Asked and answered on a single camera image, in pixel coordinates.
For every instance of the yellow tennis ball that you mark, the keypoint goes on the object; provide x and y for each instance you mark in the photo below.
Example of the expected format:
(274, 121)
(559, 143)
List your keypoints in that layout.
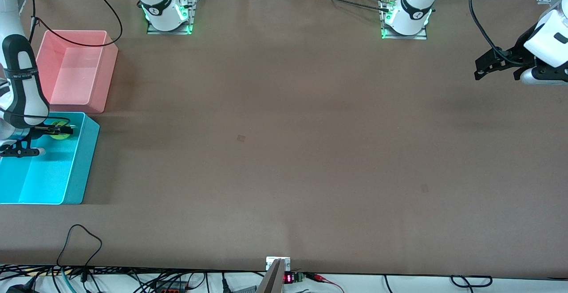
(60, 136)

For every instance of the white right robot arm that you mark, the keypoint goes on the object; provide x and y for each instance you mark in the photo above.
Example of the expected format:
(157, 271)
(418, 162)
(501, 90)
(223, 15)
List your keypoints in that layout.
(22, 84)

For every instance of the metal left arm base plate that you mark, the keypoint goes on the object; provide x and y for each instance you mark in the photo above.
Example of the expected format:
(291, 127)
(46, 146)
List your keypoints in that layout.
(404, 37)

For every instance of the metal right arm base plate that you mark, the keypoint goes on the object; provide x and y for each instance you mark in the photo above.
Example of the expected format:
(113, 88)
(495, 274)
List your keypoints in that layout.
(168, 32)

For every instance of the pink plastic bin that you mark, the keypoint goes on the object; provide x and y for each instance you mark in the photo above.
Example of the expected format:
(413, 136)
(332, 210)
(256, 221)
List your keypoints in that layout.
(75, 71)

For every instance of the blue plastic bin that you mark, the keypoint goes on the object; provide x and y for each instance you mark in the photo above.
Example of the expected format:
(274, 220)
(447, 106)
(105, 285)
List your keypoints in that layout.
(53, 177)

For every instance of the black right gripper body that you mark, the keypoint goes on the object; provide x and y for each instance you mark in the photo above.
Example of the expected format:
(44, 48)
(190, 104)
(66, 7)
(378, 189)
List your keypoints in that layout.
(43, 128)

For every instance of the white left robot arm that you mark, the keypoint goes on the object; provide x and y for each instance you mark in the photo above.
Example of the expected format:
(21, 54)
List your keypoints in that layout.
(415, 0)

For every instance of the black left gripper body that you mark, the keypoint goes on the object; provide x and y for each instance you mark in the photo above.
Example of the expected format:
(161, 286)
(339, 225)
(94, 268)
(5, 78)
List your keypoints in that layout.
(517, 53)

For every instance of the orange power strip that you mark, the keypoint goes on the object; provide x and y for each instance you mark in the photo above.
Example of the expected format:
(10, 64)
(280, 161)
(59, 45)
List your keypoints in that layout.
(171, 290)

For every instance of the red LED display module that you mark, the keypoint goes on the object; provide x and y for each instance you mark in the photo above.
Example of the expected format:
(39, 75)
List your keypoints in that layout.
(288, 278)

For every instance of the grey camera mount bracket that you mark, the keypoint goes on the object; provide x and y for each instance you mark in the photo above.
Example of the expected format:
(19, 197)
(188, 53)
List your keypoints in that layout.
(275, 279)

